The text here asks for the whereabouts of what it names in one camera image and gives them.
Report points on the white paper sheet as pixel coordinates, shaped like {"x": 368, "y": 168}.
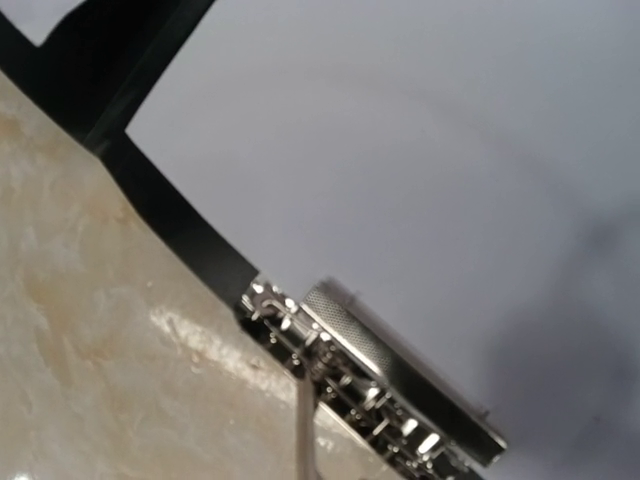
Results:
{"x": 467, "y": 170}

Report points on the black clip file folder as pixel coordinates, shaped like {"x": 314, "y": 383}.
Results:
{"x": 90, "y": 77}

